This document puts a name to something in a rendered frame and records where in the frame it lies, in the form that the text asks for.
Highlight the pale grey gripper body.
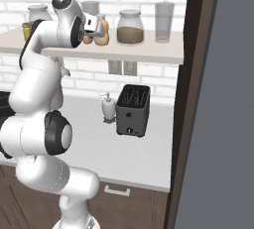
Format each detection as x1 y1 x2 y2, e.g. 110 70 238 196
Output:
83 24 107 40

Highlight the orange bottle with grey lid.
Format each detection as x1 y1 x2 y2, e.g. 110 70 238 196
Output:
93 13 110 47

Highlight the small orange bottle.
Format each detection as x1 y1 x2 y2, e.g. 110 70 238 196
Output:
81 35 95 46

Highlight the dark brown tall cabinet panel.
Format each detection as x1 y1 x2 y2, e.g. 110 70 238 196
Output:
163 0 220 229

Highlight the grey tall cabinet door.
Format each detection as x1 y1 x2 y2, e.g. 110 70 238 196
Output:
174 0 254 229

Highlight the glass jar with brown contents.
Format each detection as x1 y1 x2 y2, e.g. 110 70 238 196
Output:
115 8 146 47

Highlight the white floating shelf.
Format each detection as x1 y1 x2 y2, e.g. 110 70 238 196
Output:
0 27 185 65

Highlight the tall clear glass tumbler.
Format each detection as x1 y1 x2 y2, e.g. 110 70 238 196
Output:
154 1 176 45

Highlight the yellow-green jar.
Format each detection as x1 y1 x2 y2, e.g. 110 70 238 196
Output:
21 21 35 43

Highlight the white soap dispenser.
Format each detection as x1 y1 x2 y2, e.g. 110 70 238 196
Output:
99 91 117 124

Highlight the black toaster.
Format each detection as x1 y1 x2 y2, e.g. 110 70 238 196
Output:
115 83 152 139

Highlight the black hob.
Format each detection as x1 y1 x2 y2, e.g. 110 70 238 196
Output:
0 90 17 122

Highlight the dark brown drawer front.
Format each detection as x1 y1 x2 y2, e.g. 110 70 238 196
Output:
86 180 171 229

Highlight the dark brown cupboard door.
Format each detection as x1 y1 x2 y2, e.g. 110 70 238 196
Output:
0 164 64 229

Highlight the grey wall outlet plate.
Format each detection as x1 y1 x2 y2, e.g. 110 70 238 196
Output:
122 60 139 77
108 59 123 76

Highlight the white drawer handle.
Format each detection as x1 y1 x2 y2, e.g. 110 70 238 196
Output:
103 184 132 197

